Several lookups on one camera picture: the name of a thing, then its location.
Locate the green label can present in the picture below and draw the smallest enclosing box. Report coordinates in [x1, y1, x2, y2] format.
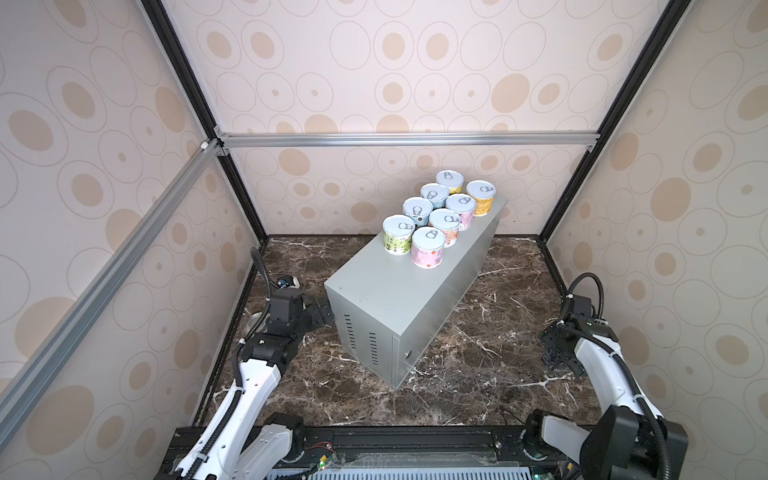
[382, 214, 416, 256]

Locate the purple white label can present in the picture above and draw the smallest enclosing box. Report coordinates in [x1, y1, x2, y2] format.
[410, 226, 446, 269]

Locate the teal brown label can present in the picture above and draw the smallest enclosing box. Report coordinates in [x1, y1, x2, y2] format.
[403, 197, 434, 227]

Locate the orange white label can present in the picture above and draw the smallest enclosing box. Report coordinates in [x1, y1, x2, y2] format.
[429, 208, 461, 248]

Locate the pink label can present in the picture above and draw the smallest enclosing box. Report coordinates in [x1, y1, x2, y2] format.
[445, 193, 476, 231]

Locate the yellow orange label can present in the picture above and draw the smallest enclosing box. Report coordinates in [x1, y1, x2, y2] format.
[466, 180, 496, 217]

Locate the light blue bear can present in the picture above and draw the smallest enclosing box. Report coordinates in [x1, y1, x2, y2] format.
[420, 183, 450, 209]

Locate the yellow fruit label can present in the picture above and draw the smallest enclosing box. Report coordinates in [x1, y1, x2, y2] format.
[436, 170, 464, 195]

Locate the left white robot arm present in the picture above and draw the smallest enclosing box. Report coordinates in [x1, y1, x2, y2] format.
[157, 247, 334, 479]

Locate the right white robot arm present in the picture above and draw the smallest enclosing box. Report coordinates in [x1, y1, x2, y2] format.
[521, 272, 689, 479]

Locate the grey metal cabinet box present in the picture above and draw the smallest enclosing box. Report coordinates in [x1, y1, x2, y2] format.
[325, 196, 508, 388]

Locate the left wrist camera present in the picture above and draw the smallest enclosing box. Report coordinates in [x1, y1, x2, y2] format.
[275, 275, 300, 289]

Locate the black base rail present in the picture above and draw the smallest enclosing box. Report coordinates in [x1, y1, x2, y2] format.
[155, 423, 674, 480]

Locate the silver horizontal back rail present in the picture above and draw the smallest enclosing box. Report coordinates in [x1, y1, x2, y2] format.
[220, 130, 600, 149]

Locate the silver left side rail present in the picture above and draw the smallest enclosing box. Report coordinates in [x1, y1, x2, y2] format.
[1, 138, 223, 448]

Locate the black corner frame post left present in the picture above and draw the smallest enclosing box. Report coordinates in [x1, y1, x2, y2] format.
[140, 0, 269, 249]

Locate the black corner frame post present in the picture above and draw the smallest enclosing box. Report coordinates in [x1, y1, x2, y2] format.
[140, 0, 269, 249]
[539, 0, 692, 246]

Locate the black corner frame post right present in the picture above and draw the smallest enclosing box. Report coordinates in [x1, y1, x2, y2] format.
[539, 0, 692, 246]

